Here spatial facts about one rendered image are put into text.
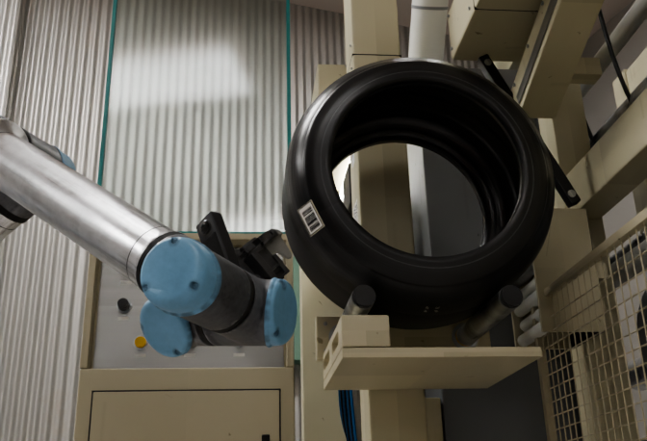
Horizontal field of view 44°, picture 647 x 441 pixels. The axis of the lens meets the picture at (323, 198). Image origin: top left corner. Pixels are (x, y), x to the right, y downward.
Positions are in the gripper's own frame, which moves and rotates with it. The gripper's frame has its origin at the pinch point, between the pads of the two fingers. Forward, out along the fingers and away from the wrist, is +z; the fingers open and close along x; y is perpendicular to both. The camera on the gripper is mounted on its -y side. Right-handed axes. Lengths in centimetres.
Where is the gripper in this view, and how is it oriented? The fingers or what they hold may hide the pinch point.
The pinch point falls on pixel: (273, 233)
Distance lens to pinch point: 144.2
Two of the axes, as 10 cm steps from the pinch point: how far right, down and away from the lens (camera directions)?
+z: 4.1, -2.8, 8.7
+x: 6.4, -5.9, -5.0
